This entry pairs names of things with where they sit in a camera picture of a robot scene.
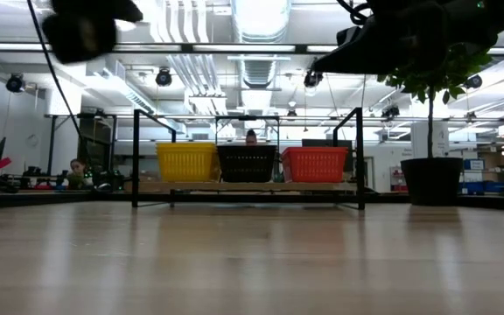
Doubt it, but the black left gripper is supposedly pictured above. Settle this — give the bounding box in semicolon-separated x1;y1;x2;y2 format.
41;0;144;65

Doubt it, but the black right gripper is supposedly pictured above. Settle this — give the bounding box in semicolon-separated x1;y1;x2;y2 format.
311;0;454;74

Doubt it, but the black computer monitor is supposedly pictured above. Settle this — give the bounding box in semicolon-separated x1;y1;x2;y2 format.
302;138;354;172

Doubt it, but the white column with poster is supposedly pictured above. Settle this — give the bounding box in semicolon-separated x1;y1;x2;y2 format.
411;120;450;158

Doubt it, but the potted green tree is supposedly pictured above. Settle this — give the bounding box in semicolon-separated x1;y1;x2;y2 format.
376;43;494;207

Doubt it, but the blue storage box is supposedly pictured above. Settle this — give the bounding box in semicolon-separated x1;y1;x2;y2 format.
462;157;486;172

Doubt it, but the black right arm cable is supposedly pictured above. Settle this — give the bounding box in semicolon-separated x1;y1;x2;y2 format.
336;0;371;26

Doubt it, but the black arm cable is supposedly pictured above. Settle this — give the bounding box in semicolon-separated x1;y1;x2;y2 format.
26;0;88;152
336;0;371;26

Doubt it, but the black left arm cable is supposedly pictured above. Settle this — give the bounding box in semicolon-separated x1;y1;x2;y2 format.
26;0;88;152

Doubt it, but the large round ceiling duct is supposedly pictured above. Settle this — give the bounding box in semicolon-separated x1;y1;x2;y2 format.
229;0;292;91

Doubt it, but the black frame LED light bar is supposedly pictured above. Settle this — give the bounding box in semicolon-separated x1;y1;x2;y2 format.
0;42;504;57

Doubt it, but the black background metal frame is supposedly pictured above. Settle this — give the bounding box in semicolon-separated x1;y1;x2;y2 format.
45;112;118;176

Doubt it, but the black frame wooden shelf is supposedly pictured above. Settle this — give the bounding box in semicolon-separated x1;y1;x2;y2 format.
131;107;366;211

